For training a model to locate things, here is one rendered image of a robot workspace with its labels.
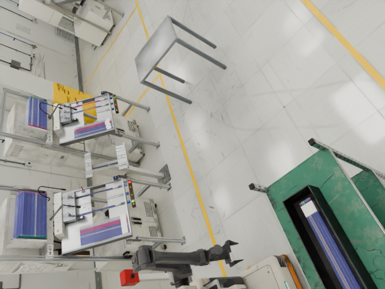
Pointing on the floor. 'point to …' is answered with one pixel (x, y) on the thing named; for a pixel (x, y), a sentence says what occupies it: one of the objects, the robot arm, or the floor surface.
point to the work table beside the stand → (145, 57)
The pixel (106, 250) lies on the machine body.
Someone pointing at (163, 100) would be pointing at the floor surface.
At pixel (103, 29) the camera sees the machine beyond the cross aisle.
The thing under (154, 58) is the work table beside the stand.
